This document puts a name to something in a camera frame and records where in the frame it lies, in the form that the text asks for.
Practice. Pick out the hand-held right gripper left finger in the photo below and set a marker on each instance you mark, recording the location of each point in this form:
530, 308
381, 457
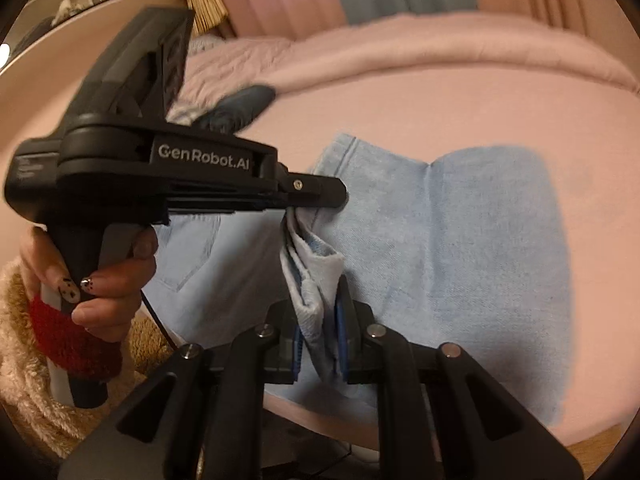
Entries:
296, 355

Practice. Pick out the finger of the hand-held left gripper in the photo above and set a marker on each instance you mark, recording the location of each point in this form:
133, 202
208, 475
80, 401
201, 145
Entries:
320, 187

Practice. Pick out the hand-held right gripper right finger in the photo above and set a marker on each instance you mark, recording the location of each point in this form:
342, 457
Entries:
343, 320

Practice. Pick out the light blue denim pants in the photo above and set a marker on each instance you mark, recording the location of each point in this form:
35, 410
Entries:
475, 260

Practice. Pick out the person's left hand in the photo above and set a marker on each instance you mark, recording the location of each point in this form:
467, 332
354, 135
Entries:
117, 290

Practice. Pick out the dark rolled clothing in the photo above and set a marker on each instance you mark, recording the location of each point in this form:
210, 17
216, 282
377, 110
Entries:
240, 105

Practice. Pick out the straw fringe hanging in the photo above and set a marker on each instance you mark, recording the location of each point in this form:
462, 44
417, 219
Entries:
207, 2

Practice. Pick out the pink duvet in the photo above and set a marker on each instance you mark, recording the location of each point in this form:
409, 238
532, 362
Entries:
450, 45

